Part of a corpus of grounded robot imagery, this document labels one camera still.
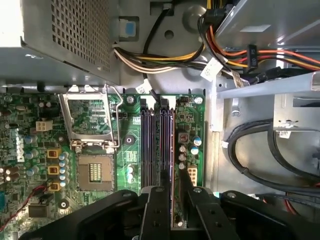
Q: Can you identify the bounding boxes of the thin black board wire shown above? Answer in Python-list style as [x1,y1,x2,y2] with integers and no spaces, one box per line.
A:
[141,6,168,109]

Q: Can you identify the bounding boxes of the orange and red wire bundle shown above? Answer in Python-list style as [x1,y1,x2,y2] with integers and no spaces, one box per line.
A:
[199,6,320,74]

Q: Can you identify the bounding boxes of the thin metal locking lever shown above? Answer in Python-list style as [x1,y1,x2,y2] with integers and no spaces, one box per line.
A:
[104,83,125,149]

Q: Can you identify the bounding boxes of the black RAM slot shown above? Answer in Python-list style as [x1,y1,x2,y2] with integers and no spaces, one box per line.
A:
[149,96,159,188]
[159,96,168,173]
[166,96,176,173]
[140,96,150,188]

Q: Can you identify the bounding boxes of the thin red wire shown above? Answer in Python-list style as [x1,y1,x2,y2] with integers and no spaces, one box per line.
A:
[0,184,51,226]

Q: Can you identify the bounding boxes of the multicoloured power wire bundle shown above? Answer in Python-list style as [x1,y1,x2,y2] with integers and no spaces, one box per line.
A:
[112,41,209,75]

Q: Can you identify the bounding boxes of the silver drive cage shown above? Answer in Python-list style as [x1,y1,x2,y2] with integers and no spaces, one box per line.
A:
[214,0,320,133]

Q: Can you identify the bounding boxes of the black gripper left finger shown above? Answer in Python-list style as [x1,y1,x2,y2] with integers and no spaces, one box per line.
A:
[18,169,174,240]

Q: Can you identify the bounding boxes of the silver socket cover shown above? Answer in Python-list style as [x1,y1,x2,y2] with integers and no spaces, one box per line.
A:
[57,84,121,149]

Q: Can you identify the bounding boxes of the black and silver PC case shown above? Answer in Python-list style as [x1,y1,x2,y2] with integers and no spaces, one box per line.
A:
[0,0,320,240]

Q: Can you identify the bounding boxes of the grey power supply unit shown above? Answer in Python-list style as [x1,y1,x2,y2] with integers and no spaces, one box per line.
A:
[19,0,124,86]

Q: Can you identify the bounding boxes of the green motherboard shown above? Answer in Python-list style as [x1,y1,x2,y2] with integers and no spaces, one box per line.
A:
[0,92,206,240]

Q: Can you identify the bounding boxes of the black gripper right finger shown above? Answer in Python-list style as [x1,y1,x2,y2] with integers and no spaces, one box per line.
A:
[180,172,320,240]

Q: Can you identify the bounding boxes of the black data cable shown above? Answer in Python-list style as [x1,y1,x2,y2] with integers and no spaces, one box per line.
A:
[222,120,320,194]
[266,124,320,179]

